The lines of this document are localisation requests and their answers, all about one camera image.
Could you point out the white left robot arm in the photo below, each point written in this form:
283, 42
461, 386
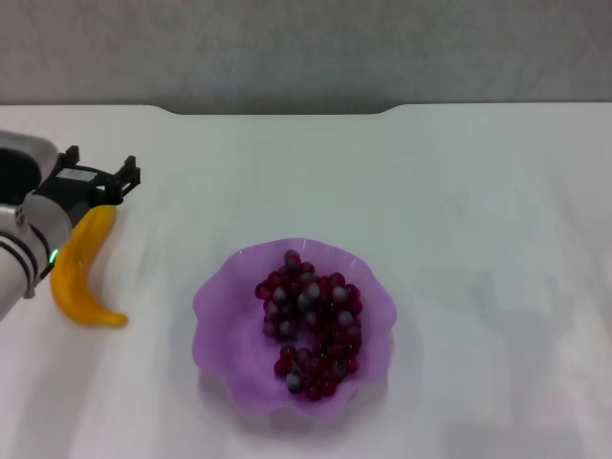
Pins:
28, 248

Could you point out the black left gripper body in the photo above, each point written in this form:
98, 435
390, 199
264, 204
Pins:
79, 191

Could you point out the yellow plastic banana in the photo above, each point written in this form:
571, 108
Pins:
79, 272

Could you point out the dark red grape bunch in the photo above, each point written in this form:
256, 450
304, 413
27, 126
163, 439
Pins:
311, 325

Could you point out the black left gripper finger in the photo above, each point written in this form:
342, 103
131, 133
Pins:
128, 174
69, 155

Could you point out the purple wavy plastic bowl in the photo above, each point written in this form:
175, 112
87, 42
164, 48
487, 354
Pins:
229, 344

